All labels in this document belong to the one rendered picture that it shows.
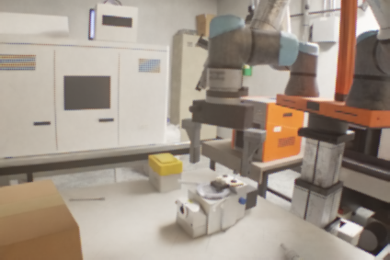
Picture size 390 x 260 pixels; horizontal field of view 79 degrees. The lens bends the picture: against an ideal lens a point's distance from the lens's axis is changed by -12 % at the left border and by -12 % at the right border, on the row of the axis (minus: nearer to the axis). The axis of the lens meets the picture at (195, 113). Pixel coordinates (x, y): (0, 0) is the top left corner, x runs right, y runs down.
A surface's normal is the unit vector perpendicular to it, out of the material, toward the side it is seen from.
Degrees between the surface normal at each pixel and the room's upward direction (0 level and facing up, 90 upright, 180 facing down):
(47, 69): 90
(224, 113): 90
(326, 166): 90
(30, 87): 90
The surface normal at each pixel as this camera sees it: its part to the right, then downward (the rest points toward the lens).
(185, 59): 0.52, 0.15
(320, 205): -0.80, 0.06
